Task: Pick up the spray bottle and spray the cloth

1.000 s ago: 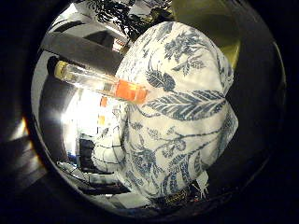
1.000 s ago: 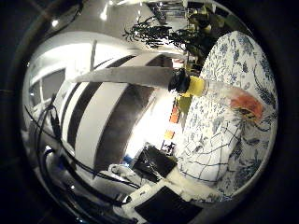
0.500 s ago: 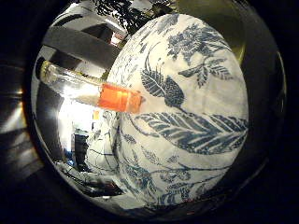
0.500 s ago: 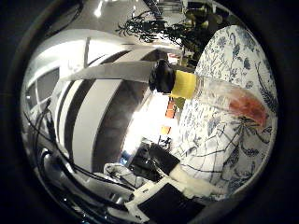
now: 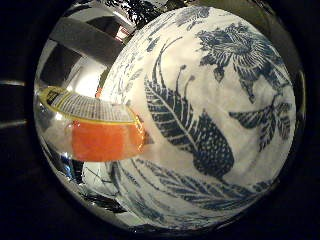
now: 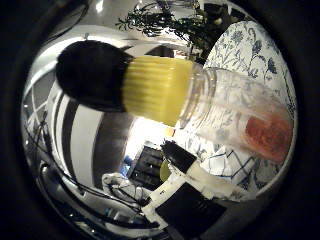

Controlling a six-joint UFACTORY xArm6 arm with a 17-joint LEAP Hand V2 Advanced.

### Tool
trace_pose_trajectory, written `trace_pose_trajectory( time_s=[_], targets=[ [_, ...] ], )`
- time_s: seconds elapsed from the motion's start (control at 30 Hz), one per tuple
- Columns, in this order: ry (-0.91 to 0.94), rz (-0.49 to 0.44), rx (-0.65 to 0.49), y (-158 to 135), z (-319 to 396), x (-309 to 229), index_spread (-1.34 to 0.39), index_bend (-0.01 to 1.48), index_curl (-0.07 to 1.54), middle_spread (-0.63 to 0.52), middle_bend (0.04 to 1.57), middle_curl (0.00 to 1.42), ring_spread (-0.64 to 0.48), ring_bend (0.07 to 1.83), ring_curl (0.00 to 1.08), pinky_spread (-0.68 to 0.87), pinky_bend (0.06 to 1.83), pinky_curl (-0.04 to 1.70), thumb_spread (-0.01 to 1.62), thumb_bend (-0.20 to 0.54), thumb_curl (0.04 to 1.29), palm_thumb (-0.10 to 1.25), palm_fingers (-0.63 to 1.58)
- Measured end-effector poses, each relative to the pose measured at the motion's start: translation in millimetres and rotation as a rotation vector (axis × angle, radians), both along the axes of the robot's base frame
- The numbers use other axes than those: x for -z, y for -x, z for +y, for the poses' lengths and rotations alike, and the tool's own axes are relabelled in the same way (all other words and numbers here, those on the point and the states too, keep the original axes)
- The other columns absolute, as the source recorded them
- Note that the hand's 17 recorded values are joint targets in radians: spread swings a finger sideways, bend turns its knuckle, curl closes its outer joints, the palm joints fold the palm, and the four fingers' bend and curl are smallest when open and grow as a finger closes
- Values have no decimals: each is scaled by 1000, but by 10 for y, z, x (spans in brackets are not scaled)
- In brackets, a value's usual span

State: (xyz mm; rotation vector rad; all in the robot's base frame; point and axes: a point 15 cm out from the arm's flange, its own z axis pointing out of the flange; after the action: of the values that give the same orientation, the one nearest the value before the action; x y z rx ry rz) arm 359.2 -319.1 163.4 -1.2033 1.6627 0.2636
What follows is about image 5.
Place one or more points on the blue floral white tablecloth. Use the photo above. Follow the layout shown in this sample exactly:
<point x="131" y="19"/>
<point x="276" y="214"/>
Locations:
<point x="200" y="83"/>

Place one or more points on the orange packet with yellow label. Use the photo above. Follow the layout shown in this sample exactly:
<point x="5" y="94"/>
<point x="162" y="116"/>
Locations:
<point x="100" y="140"/>

